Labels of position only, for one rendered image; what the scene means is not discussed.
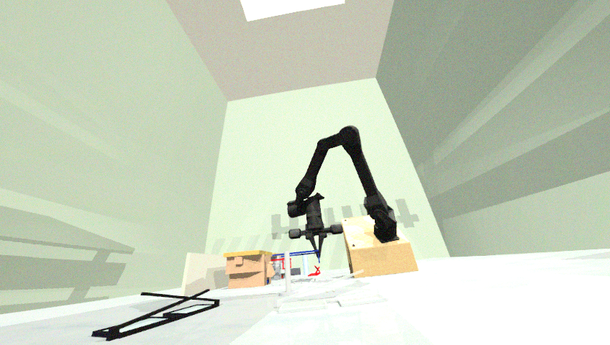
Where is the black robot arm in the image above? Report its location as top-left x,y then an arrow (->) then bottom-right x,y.
287,125 -> 399,243

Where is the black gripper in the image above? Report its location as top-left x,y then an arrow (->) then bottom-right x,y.
288,211 -> 344,258

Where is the white post on flat base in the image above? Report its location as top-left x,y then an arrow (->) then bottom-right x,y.
279,251 -> 298,296

